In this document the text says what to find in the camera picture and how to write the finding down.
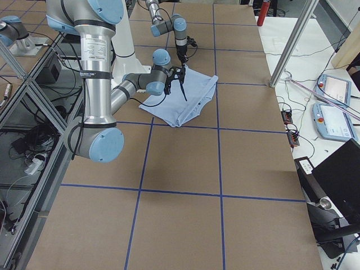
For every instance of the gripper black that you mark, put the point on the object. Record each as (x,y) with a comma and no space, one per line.
(181,50)
(178,79)

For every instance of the light blue t-shirt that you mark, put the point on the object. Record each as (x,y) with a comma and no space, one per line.
(175,111)

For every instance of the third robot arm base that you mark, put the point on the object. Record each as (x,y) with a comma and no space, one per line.
(15,36)

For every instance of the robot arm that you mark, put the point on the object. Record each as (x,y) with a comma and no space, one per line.
(176,24)
(110,71)

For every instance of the red cylinder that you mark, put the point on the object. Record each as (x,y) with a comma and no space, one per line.
(263,12)

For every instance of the small orange circuit board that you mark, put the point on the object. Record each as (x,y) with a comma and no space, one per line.
(286,117)

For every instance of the brown paper table cover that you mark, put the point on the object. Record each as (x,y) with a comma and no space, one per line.
(220,192)

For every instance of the far teach pendant tablet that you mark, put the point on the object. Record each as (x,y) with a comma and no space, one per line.
(336,89)

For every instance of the teach pendant tablet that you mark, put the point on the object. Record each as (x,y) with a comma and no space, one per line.
(336,89)
(332,123)

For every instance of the near teach pendant tablet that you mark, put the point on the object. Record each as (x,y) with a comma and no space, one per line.
(332,123)

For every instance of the white power strip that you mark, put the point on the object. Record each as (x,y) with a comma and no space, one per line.
(35,166)

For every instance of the black monitor on stand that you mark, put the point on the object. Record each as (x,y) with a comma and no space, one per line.
(332,190)

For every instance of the camera cable black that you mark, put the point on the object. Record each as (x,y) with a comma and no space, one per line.
(151,101)

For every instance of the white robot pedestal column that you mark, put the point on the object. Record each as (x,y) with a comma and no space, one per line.
(125,59)

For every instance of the aluminium frame post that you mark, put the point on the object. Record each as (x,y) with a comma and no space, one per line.
(294,37)

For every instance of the aluminium frame rack right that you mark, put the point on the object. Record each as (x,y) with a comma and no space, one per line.
(33,122)

